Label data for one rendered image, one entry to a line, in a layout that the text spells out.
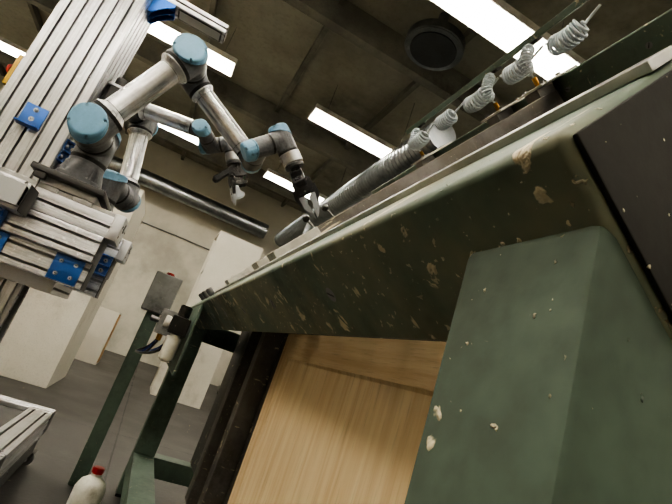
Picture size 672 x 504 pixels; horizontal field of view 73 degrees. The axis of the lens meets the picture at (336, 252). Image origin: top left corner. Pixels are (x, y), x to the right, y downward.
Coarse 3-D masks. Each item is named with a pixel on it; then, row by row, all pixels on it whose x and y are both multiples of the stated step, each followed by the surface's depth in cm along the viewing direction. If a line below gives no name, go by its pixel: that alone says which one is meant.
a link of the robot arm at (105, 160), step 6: (114, 138) 158; (120, 138) 161; (114, 144) 157; (72, 150) 154; (78, 150) 152; (108, 150) 154; (114, 150) 159; (90, 156) 152; (96, 156) 153; (102, 156) 155; (108, 156) 157; (102, 162) 155; (108, 162) 158
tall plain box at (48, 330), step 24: (144, 192) 405; (24, 312) 354; (48, 312) 360; (72, 312) 366; (96, 312) 449; (24, 336) 351; (48, 336) 357; (72, 336) 367; (0, 360) 343; (24, 360) 349; (48, 360) 355; (72, 360) 432; (48, 384) 355
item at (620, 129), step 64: (576, 128) 19; (640, 128) 20; (448, 192) 26; (512, 192) 22; (576, 192) 20; (640, 192) 20; (320, 256) 47; (384, 256) 36; (448, 256) 29; (640, 256) 19; (256, 320) 91; (320, 320) 57; (384, 320) 42; (448, 320) 33
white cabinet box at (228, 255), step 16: (224, 240) 569; (240, 240) 577; (208, 256) 616; (224, 256) 566; (240, 256) 574; (256, 256) 581; (208, 272) 556; (224, 272) 563; (192, 304) 544; (208, 352) 542; (160, 368) 573; (192, 368) 533; (208, 368) 540; (160, 384) 518; (192, 384) 531; (208, 384) 537; (192, 400) 528
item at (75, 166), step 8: (72, 152) 153; (80, 152) 152; (72, 160) 150; (80, 160) 151; (88, 160) 152; (96, 160) 153; (56, 168) 149; (64, 168) 150; (72, 168) 149; (80, 168) 150; (88, 168) 151; (96, 168) 154; (104, 168) 157; (72, 176) 148; (80, 176) 149; (88, 176) 151; (96, 176) 154; (96, 184) 153
